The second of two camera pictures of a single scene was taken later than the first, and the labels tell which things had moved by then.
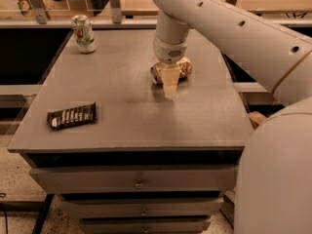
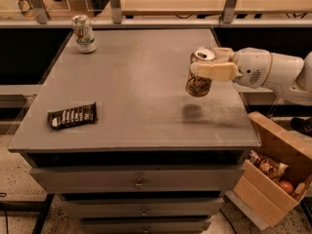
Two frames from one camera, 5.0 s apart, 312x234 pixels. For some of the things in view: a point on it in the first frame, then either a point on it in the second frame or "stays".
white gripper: [170, 52] -> [252, 67]
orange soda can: [185, 69] -> [199, 86]
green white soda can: [84, 34] stays
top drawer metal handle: [138, 184] stays
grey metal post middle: [115, 3] stays
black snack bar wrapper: [71, 116] stays
